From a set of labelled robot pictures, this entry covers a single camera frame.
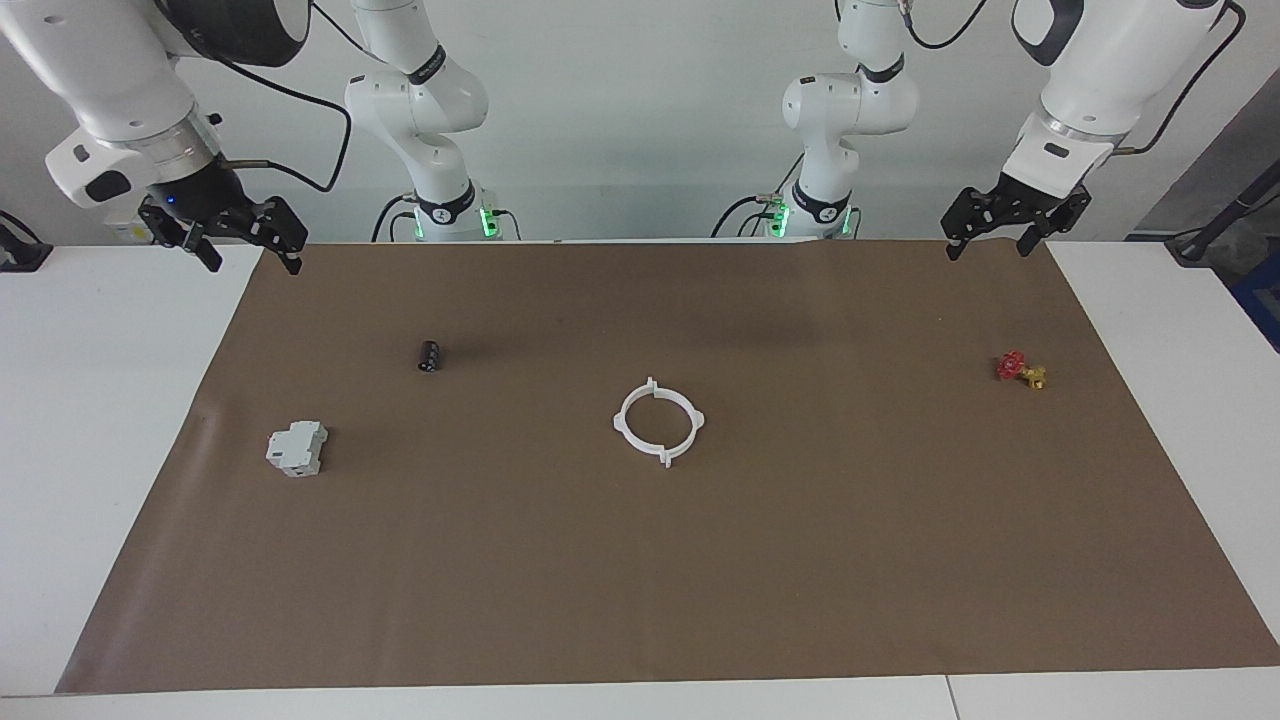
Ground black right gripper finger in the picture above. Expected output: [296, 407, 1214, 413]
[238, 196, 309, 276]
[138, 198, 223, 273]

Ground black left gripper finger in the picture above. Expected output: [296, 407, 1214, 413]
[940, 190, 1004, 261]
[1017, 190, 1093, 256]

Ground white half-ring pipe clamp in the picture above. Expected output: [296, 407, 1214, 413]
[612, 377, 669, 463]
[650, 385, 707, 469]

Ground red and yellow valve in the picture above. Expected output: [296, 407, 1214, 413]
[995, 350, 1048, 391]

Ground black stand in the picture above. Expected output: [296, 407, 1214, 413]
[1165, 160, 1280, 266]

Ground white circuit breaker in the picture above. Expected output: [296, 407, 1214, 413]
[265, 420, 329, 478]

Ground blue crate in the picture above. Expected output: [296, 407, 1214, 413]
[1232, 278, 1280, 353]

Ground brown paper mat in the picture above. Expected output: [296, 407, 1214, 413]
[55, 240, 1280, 694]

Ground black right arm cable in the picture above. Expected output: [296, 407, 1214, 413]
[175, 0, 353, 193]

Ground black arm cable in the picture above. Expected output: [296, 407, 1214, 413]
[900, 0, 1246, 156]
[175, 0, 353, 193]

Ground black base cable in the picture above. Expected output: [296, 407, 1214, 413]
[372, 195, 416, 243]
[712, 150, 806, 239]

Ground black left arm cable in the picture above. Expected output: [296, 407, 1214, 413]
[900, 0, 1246, 156]

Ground black clamp mount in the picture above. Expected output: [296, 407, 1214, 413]
[0, 210, 53, 273]

